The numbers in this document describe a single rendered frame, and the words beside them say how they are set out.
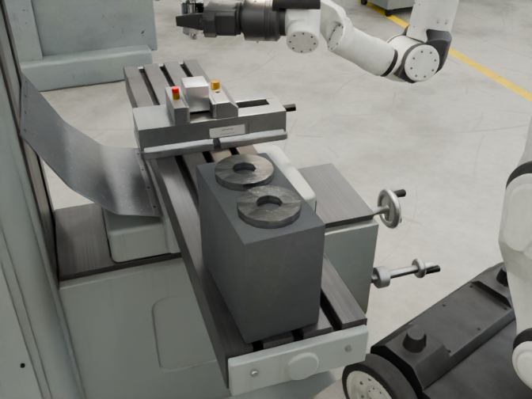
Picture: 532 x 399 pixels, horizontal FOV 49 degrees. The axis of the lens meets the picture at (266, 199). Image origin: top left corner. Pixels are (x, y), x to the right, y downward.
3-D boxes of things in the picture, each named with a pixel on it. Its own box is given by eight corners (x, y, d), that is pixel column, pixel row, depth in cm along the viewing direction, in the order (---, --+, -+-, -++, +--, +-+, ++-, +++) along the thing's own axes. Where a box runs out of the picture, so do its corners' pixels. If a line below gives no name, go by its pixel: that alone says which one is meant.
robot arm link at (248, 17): (212, -14, 124) (268, -12, 123) (214, 32, 129) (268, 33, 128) (200, 3, 114) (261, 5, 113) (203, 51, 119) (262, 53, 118)
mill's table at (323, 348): (197, 79, 191) (195, 56, 187) (370, 362, 93) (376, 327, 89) (125, 88, 185) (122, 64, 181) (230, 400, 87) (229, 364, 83)
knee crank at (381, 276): (432, 264, 171) (435, 248, 168) (443, 278, 166) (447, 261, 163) (364, 280, 165) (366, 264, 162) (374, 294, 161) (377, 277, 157)
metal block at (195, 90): (204, 99, 139) (203, 75, 136) (210, 109, 134) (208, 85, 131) (182, 102, 138) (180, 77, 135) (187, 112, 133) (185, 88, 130)
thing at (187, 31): (207, 34, 122) (206, 7, 119) (185, 36, 121) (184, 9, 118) (202, 27, 126) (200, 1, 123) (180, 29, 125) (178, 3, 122)
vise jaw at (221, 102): (225, 95, 144) (225, 80, 142) (238, 116, 134) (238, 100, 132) (201, 98, 142) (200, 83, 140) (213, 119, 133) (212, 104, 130)
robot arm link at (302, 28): (267, 19, 126) (321, 20, 125) (263, 56, 121) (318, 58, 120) (265, -24, 117) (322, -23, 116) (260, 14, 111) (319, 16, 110)
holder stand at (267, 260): (265, 241, 107) (266, 144, 96) (319, 323, 90) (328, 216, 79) (202, 256, 103) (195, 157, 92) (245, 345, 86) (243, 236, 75)
